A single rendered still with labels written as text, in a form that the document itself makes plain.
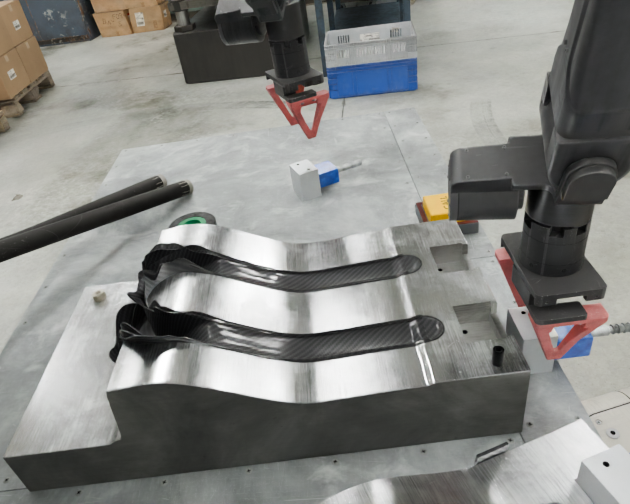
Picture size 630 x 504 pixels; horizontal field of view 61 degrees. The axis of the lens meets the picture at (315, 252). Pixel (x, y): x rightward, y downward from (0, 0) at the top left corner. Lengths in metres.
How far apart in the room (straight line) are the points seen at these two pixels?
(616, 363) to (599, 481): 1.35
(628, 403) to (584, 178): 0.96
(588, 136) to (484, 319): 0.25
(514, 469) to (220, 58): 4.29
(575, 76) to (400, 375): 0.29
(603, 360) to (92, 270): 1.43
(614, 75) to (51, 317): 0.75
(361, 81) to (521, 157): 3.31
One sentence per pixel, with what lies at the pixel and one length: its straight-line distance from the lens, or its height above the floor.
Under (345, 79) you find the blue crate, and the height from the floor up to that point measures 0.13.
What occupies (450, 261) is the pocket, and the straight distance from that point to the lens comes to 0.67.
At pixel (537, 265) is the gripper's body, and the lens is 0.54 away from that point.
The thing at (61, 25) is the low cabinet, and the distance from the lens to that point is 7.50.
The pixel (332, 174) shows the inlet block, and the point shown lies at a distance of 0.96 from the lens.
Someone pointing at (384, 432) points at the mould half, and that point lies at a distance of 0.55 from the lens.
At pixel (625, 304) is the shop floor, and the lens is 2.02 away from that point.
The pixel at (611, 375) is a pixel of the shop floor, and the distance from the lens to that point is 1.78.
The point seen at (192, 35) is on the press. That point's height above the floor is 0.37.
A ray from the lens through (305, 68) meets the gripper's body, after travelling 0.88.
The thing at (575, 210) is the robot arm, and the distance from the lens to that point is 0.51.
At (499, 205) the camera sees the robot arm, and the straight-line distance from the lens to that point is 0.49.
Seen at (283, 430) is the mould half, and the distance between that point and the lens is 0.53.
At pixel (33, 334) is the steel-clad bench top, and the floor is 0.80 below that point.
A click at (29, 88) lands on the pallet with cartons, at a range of 5.30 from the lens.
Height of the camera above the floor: 1.27
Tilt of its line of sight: 35 degrees down
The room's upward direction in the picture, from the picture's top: 9 degrees counter-clockwise
